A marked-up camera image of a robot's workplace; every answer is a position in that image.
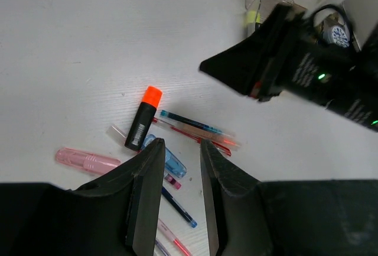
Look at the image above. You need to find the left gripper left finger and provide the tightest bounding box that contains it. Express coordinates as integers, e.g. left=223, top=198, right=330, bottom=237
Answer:
left=1, top=138, right=165, bottom=255

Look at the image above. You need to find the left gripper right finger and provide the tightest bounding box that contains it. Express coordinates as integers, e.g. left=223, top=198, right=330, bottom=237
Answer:
left=200, top=140, right=377, bottom=255

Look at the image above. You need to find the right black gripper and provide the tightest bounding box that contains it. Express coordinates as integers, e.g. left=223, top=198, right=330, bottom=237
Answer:
left=199, top=4, right=354, bottom=102

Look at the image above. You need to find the yellow highlighter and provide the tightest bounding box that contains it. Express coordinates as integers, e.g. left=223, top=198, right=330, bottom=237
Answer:
left=245, top=11, right=261, bottom=27

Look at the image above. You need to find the pink highlighter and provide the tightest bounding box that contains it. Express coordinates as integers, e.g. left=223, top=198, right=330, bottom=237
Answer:
left=164, top=172, right=181, bottom=190

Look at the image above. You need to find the orange highlighter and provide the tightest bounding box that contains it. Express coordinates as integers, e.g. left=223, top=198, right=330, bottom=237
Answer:
left=124, top=86, right=162, bottom=151

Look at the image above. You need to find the blue glue jar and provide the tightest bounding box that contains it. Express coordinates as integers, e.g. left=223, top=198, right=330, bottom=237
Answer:
left=321, top=25, right=350, bottom=48

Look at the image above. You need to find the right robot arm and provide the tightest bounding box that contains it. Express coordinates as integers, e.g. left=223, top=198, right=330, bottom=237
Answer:
left=199, top=4, right=377, bottom=131

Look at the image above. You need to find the pink gel pen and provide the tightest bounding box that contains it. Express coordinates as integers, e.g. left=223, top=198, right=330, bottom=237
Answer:
left=157, top=219, right=192, bottom=256

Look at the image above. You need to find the blue gel pen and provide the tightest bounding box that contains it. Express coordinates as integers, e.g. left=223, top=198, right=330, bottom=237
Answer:
left=162, top=187, right=197, bottom=228

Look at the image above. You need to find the dark blue pen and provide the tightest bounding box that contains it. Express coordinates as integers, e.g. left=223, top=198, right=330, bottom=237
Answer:
left=159, top=110, right=225, bottom=134

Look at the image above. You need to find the red gel pen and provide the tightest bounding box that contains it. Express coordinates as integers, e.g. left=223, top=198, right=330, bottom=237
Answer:
left=152, top=118, right=232, bottom=157

